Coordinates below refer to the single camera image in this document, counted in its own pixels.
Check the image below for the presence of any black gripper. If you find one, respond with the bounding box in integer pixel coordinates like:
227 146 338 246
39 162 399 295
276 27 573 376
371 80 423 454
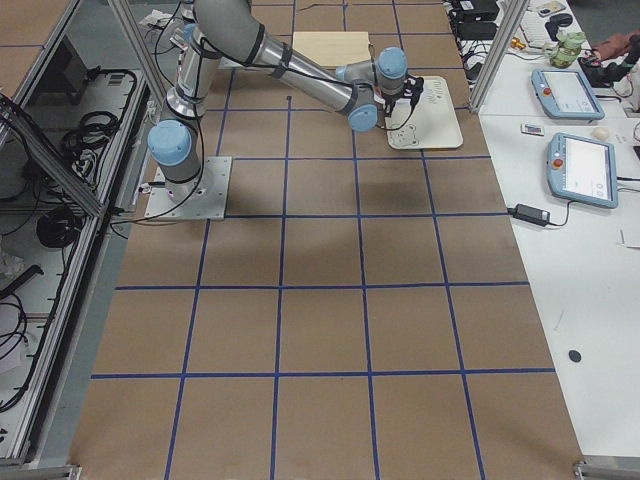
380 74 424 118

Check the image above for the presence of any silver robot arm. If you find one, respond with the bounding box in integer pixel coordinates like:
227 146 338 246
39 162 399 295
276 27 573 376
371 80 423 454
147 1 424 204

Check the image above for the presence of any cream bear tray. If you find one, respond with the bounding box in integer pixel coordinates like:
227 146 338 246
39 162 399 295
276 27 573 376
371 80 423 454
385 76 463 150

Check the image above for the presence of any wooden cutting board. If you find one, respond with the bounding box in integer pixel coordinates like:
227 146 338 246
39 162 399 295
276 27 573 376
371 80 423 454
292 31 370 69

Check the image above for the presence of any small card packet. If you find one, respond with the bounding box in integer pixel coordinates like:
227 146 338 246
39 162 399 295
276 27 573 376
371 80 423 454
520 123 545 137

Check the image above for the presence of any blue teach pendant far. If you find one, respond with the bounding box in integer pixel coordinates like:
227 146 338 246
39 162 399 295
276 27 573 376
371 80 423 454
530 69 605 121

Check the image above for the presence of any blue teach pendant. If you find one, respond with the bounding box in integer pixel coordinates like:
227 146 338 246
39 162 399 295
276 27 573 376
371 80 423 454
546 133 619 209
530 69 605 121

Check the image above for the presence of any black power adapter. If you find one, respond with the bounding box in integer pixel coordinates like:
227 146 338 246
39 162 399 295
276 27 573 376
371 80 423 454
507 203 550 227

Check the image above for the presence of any green stuffed toy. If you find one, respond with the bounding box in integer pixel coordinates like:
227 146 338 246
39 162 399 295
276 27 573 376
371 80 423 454
549 31 586 69

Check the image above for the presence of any blue teach pendant near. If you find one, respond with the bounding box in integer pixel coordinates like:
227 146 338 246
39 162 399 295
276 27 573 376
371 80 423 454
546 133 619 209

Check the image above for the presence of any black round cap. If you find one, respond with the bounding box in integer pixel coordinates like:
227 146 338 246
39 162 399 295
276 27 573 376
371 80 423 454
568 350 582 363

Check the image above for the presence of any aluminium frame post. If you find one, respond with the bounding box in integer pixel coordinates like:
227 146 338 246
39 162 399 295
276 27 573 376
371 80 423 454
468 0 530 114

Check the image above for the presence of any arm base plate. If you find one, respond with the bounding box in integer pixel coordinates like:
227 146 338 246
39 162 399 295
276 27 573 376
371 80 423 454
144 156 233 222

